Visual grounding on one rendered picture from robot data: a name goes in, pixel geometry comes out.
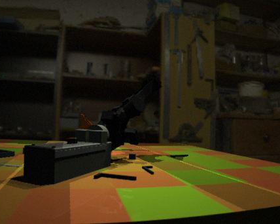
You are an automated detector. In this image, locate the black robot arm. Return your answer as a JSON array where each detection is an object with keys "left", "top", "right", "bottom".
[{"left": 96, "top": 73, "right": 162, "bottom": 128}]

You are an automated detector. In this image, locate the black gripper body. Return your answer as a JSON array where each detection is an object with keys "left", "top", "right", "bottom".
[{"left": 106, "top": 117, "right": 140, "bottom": 145}]

